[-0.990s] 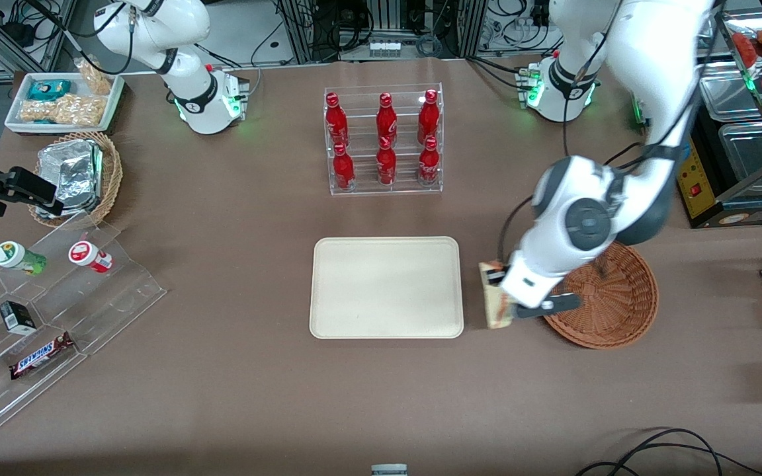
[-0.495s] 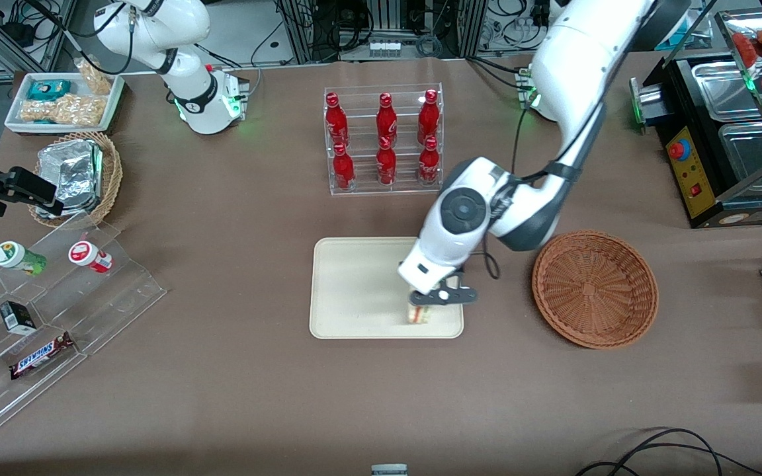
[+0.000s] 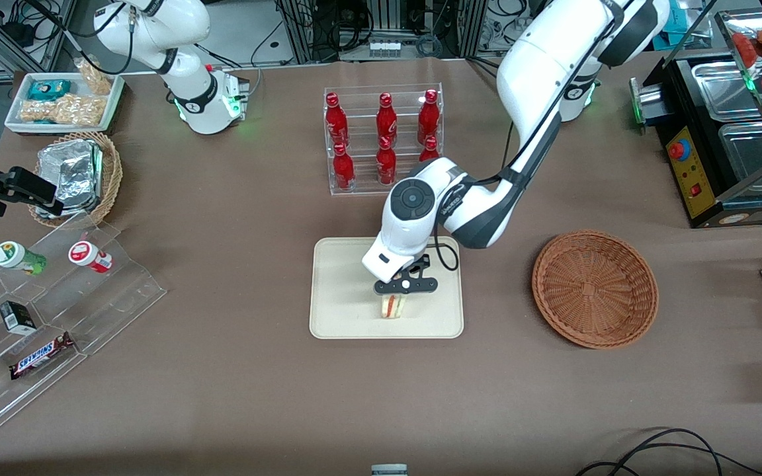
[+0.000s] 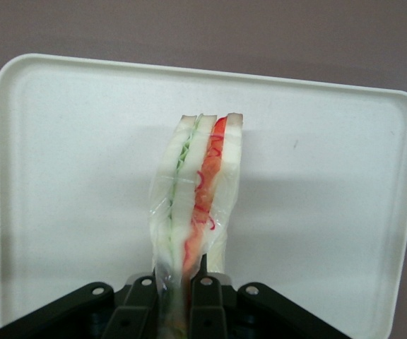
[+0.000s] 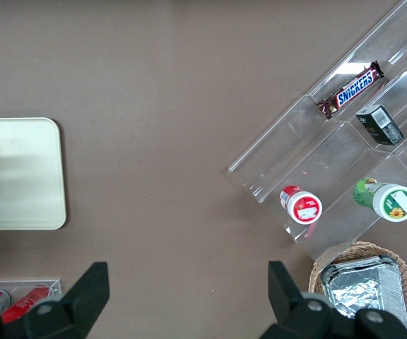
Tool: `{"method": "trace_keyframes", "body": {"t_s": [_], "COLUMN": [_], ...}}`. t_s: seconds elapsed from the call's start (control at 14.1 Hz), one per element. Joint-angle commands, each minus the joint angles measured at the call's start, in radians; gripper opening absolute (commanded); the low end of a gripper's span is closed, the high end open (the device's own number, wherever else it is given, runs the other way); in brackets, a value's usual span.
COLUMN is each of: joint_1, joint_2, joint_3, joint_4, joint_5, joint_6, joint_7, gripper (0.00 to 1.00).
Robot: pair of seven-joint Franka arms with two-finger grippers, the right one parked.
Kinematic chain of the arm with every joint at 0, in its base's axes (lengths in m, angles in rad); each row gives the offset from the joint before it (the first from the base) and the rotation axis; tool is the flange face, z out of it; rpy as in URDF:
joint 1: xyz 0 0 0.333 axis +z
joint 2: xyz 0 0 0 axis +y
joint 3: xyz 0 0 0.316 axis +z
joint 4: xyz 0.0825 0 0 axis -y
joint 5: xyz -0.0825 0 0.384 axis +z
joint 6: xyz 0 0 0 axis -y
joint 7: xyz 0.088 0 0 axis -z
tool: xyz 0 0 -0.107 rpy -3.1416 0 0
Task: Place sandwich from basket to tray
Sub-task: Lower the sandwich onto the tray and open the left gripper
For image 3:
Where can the small black box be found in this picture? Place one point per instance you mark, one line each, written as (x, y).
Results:
(17, 317)

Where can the protruding stainless steel drawer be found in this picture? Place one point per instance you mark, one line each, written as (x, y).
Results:
(649, 106)

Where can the silver foil wrapped package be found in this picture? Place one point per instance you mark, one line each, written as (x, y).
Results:
(70, 172)

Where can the black food warmer cabinet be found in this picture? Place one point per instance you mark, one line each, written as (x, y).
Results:
(675, 92)

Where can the red yogurt cup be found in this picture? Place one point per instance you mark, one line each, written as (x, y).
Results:
(88, 255)

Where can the red emergency stop button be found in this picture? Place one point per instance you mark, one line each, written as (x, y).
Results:
(678, 149)

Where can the aluminium frame rack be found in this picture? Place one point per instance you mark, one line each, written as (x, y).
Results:
(299, 33)

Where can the brown Snickers bar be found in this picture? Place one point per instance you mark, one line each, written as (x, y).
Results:
(40, 357)

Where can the clear acrylic bottle rack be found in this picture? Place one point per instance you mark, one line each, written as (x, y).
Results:
(362, 188)

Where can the stainless steel pan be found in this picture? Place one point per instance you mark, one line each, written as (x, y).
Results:
(725, 86)
(751, 152)

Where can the red cola bottle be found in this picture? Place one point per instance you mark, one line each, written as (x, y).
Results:
(428, 119)
(386, 122)
(344, 170)
(428, 151)
(335, 122)
(385, 162)

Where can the black left wrist camera assembly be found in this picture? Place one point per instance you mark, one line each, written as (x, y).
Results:
(423, 261)

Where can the brown round wicker basket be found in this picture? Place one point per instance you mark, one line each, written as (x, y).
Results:
(592, 291)

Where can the teal snack packet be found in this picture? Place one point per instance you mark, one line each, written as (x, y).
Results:
(49, 89)

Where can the triangular sandwich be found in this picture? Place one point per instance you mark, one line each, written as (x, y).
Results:
(393, 307)

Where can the cream rectangular tray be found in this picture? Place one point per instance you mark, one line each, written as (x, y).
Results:
(341, 297)

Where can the large clear peanut snack bag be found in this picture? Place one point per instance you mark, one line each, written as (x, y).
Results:
(60, 110)

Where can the white rectangular snack tray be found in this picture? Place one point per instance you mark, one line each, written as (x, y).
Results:
(16, 122)

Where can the green yogurt cup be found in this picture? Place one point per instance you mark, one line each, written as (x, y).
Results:
(16, 256)

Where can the black wrist camera assembly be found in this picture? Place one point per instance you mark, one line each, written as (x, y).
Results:
(423, 261)
(27, 185)

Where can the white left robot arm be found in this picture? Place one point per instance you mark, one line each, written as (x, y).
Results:
(540, 59)

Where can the tan wicker basket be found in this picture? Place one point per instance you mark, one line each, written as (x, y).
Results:
(112, 175)

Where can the clear acrylic stepped display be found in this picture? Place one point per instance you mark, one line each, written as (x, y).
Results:
(116, 297)

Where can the small clear peanut snack bag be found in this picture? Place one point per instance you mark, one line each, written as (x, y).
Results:
(95, 78)

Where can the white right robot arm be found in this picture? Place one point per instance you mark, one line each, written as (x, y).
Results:
(156, 26)

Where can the black right wrist camera assembly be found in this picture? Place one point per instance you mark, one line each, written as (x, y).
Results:
(27, 185)

